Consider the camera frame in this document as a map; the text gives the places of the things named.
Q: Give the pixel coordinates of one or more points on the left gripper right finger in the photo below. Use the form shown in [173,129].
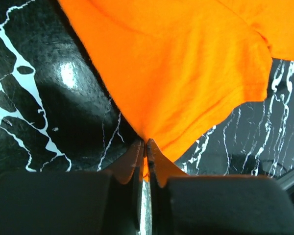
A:
[215,205]

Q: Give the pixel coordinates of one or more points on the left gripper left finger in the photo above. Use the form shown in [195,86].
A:
[106,202]

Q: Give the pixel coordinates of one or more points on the orange t shirt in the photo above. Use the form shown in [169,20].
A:
[176,68]

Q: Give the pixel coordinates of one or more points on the black marbled table mat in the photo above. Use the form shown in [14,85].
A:
[55,113]

